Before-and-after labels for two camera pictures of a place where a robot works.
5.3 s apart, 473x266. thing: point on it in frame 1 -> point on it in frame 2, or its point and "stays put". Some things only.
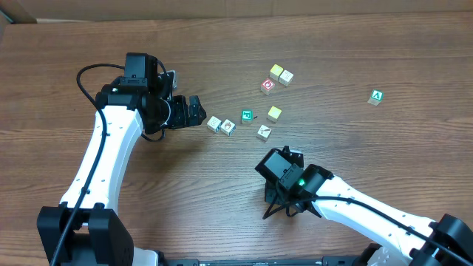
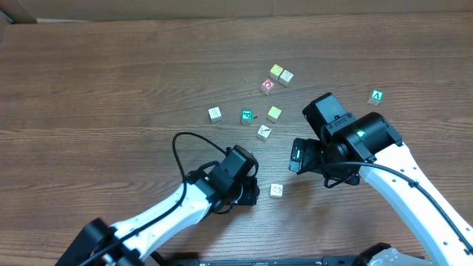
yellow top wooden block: x=276 y=71 stays put
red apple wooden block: x=267 y=86 stays put
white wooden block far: x=286 y=77 stays put
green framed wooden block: x=247 y=117 stays put
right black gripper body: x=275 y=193 -> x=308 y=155
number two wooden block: x=213 y=123 -> x=215 y=114
